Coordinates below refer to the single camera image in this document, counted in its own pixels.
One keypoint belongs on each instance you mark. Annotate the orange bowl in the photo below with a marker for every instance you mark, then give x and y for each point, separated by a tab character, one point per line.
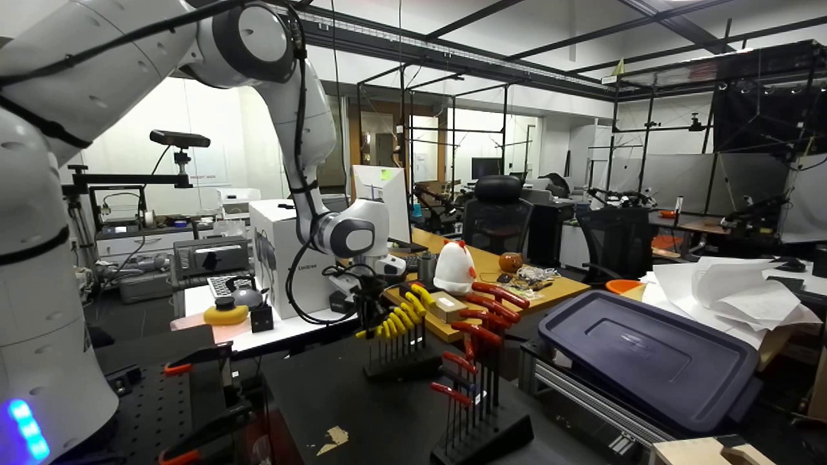
620	285

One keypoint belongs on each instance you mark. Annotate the black stand holding yellow wrenches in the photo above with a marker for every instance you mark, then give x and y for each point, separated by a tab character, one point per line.
403	366

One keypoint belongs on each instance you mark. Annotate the dark blue bin lid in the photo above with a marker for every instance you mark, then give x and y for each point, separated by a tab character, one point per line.
646	361

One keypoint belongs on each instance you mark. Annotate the white plush chicken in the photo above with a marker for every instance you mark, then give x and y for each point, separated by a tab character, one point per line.
454	267

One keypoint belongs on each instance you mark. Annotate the wooden desk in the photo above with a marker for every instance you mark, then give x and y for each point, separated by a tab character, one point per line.
487	258

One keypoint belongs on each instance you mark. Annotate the yellow tape roll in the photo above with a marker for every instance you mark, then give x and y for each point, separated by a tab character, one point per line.
225	316

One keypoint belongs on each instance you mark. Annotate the black office chair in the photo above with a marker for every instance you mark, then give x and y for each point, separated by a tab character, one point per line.
496	214
615	240

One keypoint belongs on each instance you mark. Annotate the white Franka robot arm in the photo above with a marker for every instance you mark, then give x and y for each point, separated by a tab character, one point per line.
87	93

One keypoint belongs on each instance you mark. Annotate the small dark monitor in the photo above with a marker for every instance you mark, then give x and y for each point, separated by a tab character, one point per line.
487	169

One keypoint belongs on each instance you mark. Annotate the small brown cardboard box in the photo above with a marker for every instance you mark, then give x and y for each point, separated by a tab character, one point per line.
451	302

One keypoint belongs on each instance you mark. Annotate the white paper sheets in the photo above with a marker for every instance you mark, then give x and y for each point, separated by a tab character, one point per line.
732	298

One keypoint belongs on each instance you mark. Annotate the black orange bar clamp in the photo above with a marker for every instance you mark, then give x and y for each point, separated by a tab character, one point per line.
194	361
207	434

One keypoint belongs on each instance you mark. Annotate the small black block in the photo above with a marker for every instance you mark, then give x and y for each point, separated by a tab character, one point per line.
263	316

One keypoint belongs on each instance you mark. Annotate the black equipment box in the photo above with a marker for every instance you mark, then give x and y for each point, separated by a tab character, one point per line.
211	258

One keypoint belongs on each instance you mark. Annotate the torn beige paper scrap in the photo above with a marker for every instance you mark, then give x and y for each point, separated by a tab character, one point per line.
331	439

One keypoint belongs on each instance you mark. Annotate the beige cardboard box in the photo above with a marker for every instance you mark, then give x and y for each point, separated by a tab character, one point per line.
706	453

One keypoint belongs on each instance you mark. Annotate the large white cardboard box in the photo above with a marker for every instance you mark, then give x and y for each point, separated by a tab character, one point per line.
273	258

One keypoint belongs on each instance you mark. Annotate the black curtain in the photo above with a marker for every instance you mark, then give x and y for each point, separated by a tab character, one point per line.
765	111

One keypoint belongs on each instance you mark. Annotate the white box with print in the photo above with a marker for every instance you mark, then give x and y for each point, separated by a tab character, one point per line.
383	184

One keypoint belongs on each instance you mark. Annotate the white lab device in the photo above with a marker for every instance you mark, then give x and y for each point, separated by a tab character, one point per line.
237	201

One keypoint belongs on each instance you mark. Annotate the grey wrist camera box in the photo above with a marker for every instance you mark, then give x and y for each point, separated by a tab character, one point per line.
388	264

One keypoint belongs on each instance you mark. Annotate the black stand holding red wrenches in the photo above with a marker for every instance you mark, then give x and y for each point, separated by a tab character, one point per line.
482	434

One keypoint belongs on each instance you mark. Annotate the grey round device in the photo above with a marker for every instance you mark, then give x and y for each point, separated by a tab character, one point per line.
237	293

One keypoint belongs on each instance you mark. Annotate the black camera on stand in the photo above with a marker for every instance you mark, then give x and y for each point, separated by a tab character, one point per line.
180	138

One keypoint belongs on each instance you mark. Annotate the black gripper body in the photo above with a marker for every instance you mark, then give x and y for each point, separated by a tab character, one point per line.
371	293

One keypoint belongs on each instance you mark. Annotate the black overhead truss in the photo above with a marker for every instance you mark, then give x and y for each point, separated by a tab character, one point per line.
465	63

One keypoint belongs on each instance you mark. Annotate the white side table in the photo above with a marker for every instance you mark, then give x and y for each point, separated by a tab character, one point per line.
275	333

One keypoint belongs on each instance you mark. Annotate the brown ball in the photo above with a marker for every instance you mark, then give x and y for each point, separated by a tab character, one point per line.
511	262

